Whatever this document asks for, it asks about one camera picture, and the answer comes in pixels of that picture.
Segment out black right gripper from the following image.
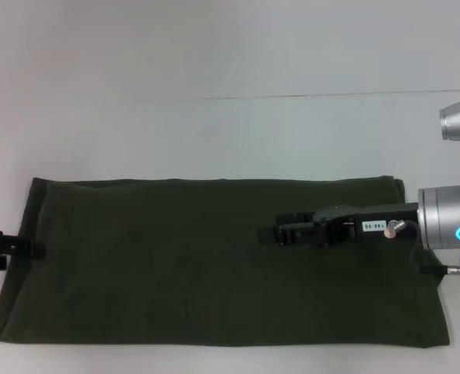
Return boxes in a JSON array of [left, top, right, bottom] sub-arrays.
[[257, 201, 422, 249]]

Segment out dark green FREE t-shirt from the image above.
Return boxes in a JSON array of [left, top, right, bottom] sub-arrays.
[[0, 177, 451, 348]]

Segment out thin black cable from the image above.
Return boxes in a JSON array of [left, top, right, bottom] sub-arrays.
[[404, 219, 449, 274]]

